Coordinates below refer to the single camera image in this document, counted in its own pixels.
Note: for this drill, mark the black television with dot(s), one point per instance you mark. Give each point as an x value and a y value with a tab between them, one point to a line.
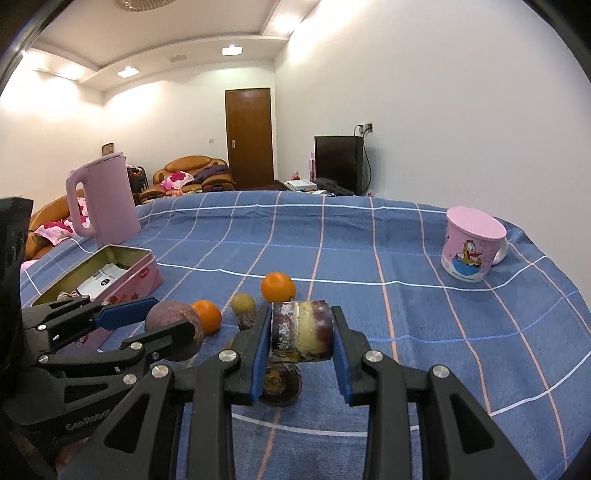
339	164

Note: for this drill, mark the white tv stand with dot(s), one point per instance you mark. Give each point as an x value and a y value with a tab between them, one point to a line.
304	186

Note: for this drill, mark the yellow-green longan fruit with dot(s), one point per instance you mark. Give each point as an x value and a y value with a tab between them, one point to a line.
242	303

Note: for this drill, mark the pink cartoon mug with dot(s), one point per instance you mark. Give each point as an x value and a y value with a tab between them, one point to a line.
475	241

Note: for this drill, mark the pink electric kettle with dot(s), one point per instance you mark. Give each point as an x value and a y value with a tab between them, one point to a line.
110	206

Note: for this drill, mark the dark cluttered shelf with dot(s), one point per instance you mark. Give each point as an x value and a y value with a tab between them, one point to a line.
137	181

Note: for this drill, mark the wall power socket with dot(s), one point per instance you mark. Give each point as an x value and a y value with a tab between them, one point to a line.
363	129

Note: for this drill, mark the long brown leather sofa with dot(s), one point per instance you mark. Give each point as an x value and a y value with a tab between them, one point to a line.
37	247

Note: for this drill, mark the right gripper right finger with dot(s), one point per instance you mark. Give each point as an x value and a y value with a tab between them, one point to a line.
459	440

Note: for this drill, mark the gold ceiling lamp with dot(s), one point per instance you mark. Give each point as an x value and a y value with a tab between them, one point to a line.
136	6

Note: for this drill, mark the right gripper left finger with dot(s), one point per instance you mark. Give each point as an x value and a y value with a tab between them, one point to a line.
140	438

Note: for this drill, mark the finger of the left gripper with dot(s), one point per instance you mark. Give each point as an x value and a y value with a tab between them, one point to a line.
60	323
134	355

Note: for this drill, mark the brown wooden door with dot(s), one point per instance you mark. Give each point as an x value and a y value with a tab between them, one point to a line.
250	137

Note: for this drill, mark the purple sweet potato slice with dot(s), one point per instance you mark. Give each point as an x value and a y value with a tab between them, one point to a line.
65	296

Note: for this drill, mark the purple passion fruit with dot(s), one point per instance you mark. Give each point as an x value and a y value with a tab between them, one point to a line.
166	313

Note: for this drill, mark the pink floral cushion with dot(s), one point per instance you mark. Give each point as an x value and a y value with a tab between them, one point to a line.
176	180
55	232

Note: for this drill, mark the brown leather armchair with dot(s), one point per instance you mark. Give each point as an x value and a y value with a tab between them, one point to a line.
210	175

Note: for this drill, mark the pink metal tin box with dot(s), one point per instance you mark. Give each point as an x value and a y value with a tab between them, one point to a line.
108	290

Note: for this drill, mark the dark dried fruit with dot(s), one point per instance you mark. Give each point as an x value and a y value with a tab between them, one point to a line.
247	319

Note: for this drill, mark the small orange mandarin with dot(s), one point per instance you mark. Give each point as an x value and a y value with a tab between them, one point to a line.
278	287

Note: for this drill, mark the dark wrinkled passion fruit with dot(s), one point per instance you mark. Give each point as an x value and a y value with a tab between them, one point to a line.
281	384

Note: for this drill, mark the printed paper leaflet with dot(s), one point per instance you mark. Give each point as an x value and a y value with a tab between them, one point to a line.
99	281

